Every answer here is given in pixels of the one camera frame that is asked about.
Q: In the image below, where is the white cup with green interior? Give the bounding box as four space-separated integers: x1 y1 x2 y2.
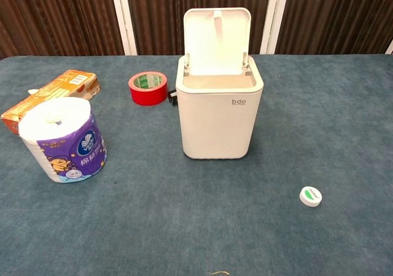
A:
299 186 324 208

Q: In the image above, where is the white lidded trash bin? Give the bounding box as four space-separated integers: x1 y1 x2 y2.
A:
176 7 265 160

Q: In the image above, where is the red tape roll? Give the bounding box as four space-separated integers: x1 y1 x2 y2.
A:
128 71 168 107

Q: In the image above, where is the purple wrapped toilet paper roll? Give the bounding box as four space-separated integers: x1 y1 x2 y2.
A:
17 96 109 184

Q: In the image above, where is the orange cardboard box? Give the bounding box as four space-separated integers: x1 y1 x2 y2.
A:
0 69 102 136

